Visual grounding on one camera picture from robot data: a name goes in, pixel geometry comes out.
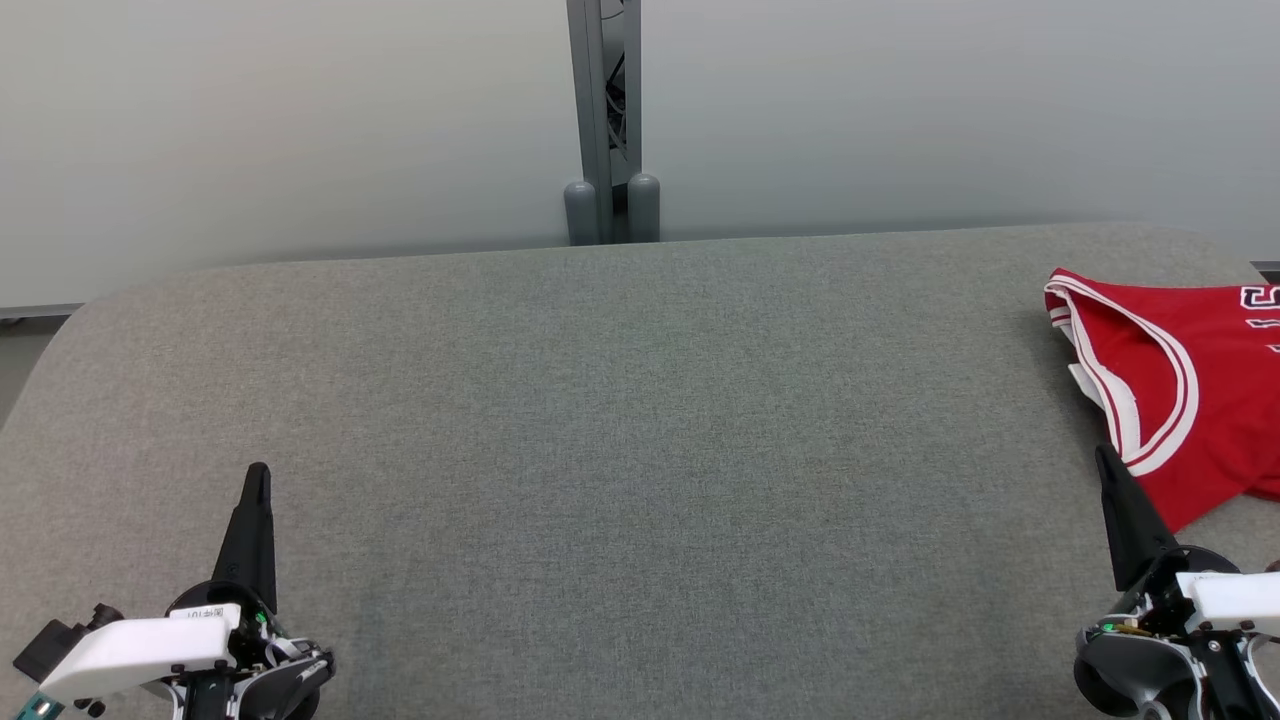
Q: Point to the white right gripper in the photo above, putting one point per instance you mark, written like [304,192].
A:
[1235,600]

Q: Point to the grey cylindrical post foot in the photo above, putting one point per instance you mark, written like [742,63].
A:
[644,208]
[580,215]

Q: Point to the red white basketball jersey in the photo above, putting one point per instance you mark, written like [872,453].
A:
[1220,400]

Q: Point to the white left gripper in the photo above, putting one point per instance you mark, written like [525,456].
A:
[130,650]

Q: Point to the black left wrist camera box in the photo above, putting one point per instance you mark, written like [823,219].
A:
[50,645]

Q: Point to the grey partition post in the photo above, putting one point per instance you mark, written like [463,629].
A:
[597,100]

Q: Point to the teal left camera connector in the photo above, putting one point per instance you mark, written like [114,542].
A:
[40,708]

